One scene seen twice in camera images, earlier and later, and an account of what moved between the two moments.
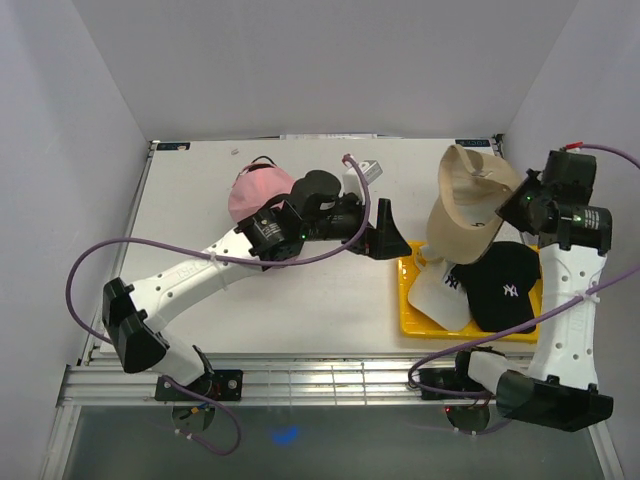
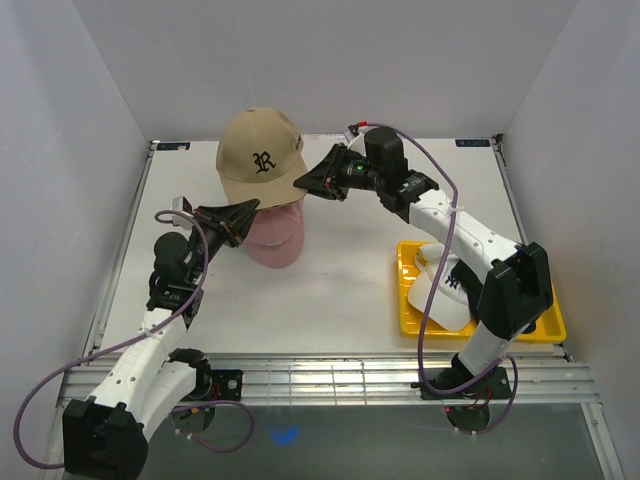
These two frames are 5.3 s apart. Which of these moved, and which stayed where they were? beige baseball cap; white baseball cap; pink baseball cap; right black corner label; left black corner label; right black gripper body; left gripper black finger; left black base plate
Moved: left gripper black finger; right black gripper body; beige baseball cap; pink baseball cap
Stayed: white baseball cap; left black base plate; left black corner label; right black corner label
